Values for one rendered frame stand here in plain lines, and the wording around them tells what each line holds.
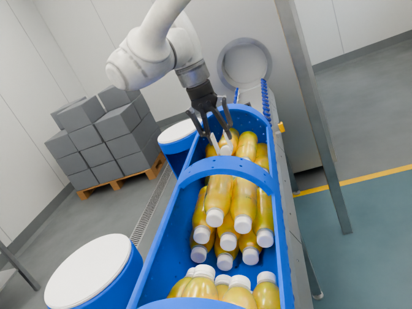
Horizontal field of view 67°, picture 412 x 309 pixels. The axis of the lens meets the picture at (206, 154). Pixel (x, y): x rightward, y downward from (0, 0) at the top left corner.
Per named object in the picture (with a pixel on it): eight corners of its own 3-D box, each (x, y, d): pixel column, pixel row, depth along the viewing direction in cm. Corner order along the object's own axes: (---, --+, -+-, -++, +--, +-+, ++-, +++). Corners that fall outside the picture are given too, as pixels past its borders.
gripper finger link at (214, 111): (206, 99, 96) (210, 96, 95) (225, 128, 99) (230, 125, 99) (205, 103, 92) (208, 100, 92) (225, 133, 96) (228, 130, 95)
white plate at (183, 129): (160, 129, 192) (161, 131, 193) (153, 147, 167) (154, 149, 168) (202, 113, 188) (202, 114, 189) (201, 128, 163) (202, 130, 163)
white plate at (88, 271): (63, 324, 76) (66, 327, 76) (146, 244, 91) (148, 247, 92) (32, 287, 96) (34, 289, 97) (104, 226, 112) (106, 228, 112)
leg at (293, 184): (300, 190, 259) (277, 123, 235) (300, 194, 254) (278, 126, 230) (292, 192, 261) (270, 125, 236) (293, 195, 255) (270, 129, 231)
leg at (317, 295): (322, 290, 173) (290, 201, 149) (324, 299, 168) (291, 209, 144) (311, 292, 174) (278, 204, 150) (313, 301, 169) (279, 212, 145)
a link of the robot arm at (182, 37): (187, 61, 96) (158, 78, 89) (166, 9, 90) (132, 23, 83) (213, 53, 89) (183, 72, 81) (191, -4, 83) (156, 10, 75)
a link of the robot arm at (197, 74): (178, 66, 95) (186, 84, 97) (171, 73, 87) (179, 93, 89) (205, 55, 92) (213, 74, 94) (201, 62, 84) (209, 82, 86)
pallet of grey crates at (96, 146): (171, 149, 469) (133, 75, 424) (156, 178, 399) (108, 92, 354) (105, 171, 505) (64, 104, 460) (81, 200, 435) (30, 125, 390)
